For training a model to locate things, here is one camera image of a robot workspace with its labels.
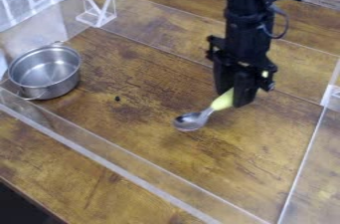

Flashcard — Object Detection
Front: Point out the small stainless steel pot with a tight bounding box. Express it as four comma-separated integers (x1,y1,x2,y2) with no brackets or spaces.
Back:
8,43,82,101

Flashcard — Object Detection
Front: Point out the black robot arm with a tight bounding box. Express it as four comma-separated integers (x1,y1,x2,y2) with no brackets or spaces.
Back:
207,0,278,108

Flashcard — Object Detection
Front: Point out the clear acrylic front barrier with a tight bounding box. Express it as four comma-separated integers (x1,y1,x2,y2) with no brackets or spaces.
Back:
0,87,270,224

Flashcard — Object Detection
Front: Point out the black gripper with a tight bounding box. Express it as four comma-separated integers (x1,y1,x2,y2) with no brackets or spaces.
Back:
206,12,278,108

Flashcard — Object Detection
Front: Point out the clear acrylic triangle bracket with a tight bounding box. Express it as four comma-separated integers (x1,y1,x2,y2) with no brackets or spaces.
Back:
76,0,118,28

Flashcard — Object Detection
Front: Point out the green handled metal spoon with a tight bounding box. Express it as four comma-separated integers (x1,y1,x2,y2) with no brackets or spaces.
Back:
171,70,271,132

